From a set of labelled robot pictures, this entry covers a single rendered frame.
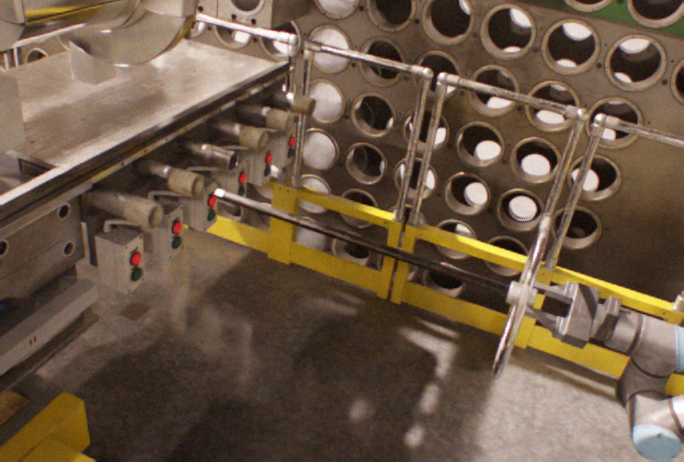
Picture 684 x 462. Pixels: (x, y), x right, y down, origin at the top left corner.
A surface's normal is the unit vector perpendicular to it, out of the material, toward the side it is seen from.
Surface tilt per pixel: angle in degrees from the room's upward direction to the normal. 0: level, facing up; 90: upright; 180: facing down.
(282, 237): 90
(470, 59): 90
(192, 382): 0
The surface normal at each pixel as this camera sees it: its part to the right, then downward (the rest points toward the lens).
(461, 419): 0.14, -0.85
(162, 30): -0.36, 0.44
